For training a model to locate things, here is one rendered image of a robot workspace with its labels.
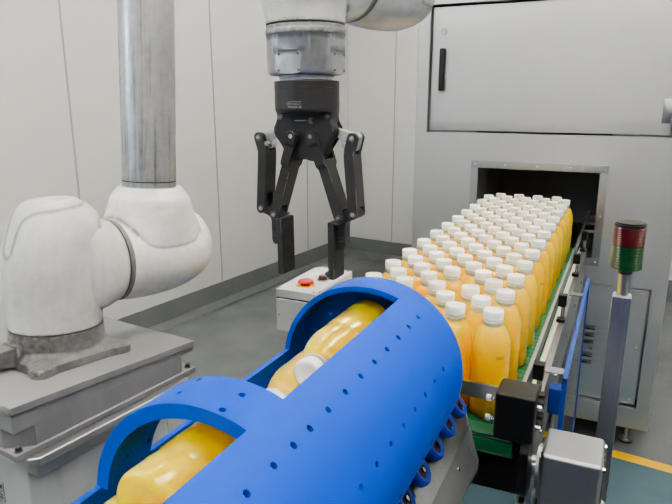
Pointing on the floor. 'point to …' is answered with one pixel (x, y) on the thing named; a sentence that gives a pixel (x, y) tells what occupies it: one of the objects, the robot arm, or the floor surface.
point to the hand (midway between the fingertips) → (310, 250)
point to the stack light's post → (616, 344)
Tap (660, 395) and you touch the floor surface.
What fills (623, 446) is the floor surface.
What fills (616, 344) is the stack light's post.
